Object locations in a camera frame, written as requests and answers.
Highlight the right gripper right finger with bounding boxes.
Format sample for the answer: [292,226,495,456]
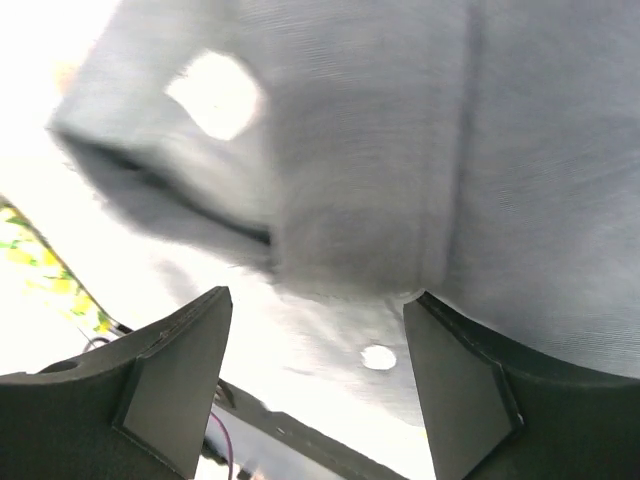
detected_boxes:
[403,294,639,480]

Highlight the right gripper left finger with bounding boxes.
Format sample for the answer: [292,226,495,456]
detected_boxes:
[1,287,232,479]

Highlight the grey long sleeve shirt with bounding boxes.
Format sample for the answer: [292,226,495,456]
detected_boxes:
[51,1,639,428]

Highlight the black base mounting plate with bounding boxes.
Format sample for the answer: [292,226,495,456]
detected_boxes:
[206,378,405,479]

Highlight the lemon print cloth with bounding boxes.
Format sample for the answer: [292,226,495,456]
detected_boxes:
[1,199,114,334]

